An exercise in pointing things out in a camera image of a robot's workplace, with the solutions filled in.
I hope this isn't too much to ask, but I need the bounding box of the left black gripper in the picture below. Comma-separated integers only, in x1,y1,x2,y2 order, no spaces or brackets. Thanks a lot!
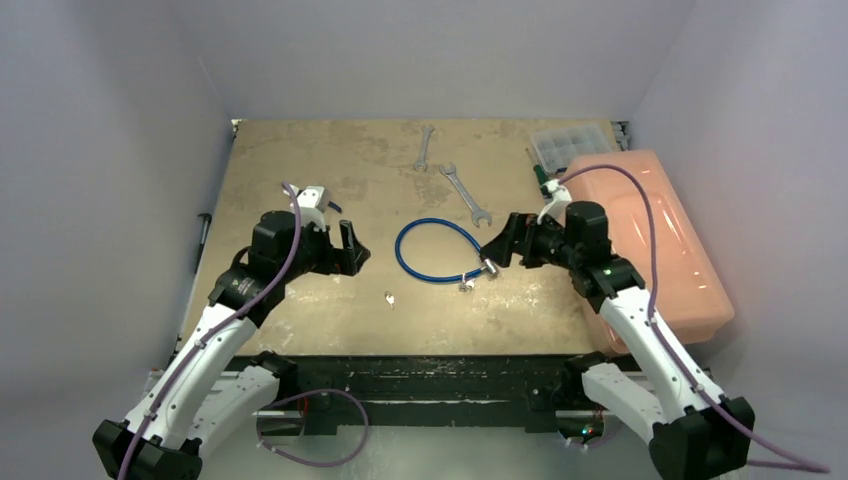
279,217,368,283

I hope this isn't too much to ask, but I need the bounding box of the blue cable lock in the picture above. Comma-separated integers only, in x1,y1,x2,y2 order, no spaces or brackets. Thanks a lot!
394,217,497,285

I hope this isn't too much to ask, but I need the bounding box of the silver key bunch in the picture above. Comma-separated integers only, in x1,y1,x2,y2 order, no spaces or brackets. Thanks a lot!
458,276,475,292

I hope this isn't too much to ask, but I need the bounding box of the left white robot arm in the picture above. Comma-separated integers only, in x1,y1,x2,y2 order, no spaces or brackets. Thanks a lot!
92,211,370,479

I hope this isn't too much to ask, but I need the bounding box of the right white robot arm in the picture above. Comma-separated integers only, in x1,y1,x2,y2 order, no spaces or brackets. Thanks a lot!
480,201,755,479

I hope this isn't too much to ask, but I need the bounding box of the large silver wrench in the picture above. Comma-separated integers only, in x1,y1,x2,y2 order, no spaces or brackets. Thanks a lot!
439,163,492,227

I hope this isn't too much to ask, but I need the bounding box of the clear compartment organizer box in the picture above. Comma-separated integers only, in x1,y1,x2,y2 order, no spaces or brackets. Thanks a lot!
530,123,613,174

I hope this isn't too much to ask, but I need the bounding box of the small silver wrench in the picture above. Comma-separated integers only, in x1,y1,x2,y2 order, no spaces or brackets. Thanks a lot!
413,125,435,172

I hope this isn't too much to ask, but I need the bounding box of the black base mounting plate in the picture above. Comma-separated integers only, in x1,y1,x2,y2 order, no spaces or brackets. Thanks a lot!
230,352,601,435

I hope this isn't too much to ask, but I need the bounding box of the orange translucent plastic toolbox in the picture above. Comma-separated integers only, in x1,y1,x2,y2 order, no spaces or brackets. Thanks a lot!
565,150,735,345

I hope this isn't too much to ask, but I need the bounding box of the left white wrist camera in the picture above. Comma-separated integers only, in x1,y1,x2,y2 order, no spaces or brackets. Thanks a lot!
294,186,330,232

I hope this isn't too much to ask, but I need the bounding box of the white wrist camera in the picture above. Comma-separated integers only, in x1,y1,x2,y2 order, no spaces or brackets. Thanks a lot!
294,186,330,232
536,182,572,225

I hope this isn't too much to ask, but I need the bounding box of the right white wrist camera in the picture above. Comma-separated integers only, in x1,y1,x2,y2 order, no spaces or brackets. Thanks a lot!
536,182,572,225

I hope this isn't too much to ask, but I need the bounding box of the green handled screwdriver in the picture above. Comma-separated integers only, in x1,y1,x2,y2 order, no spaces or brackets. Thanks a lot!
525,148,556,202

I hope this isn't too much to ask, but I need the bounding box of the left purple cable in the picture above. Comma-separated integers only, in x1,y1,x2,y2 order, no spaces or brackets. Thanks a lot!
112,182,369,480

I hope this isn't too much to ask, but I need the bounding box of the black clamp handle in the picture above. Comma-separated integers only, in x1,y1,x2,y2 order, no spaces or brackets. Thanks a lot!
194,212,212,273

